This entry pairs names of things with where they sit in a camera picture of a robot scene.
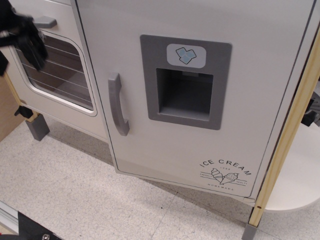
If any white oven door with window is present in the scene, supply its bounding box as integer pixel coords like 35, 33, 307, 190
2, 0, 108, 142

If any grey oven door handle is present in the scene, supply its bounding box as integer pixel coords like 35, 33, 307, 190
33, 16, 57, 29

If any grey fridge door handle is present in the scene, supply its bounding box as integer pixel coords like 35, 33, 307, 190
108, 72, 130, 136

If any black device at right edge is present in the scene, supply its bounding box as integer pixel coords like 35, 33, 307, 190
301, 92, 320, 127

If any black clamp on left post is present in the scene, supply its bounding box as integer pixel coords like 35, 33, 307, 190
14, 105, 33, 119

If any black base plate with screw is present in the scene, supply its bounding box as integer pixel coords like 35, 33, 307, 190
18, 212, 62, 240

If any grey right foot cap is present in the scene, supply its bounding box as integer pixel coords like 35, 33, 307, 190
241, 223, 258, 240

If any white round table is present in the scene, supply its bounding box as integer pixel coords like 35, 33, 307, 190
265, 123, 320, 212

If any white fridge door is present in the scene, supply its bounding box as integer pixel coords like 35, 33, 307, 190
73, 0, 320, 200

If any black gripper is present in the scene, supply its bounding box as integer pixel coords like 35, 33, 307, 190
0, 12, 48, 71

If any wooden right side post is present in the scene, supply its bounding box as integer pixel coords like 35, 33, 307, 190
248, 28, 320, 227

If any aluminium rail bottom left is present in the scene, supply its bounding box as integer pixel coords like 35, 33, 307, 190
0, 201, 19, 233

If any grey left cabinet leg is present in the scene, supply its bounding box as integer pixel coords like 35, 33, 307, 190
25, 114, 50, 141

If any wooden panel left edge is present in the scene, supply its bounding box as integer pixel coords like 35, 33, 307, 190
0, 77, 23, 141

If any grey ice dispenser panel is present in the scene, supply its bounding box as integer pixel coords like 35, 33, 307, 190
140, 34, 232, 131

